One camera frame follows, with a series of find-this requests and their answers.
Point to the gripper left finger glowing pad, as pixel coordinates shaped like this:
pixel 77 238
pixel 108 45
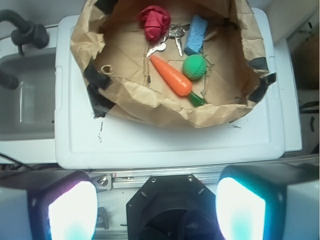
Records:
pixel 63 205

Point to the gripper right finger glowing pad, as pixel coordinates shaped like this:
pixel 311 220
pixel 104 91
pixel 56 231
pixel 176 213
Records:
pixel 250 202

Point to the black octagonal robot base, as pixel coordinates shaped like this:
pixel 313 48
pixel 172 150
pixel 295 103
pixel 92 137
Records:
pixel 174 207

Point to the blue sponge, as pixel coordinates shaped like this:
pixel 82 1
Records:
pixel 195 37

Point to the white plastic bin lid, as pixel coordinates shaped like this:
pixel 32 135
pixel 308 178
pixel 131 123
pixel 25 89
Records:
pixel 110 142

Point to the orange toy carrot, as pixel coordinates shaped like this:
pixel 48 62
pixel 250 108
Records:
pixel 179 83

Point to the green ball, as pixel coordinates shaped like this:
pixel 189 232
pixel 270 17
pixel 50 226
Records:
pixel 194 67

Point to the brown paper bag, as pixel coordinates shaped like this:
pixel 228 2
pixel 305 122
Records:
pixel 110 47

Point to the wooden clothespin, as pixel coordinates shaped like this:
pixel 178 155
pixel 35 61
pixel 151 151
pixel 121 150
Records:
pixel 210 36

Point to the silver keys bunch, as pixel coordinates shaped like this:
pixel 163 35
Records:
pixel 175 32

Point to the red crumpled paper ball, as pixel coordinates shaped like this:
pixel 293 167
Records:
pixel 155 21

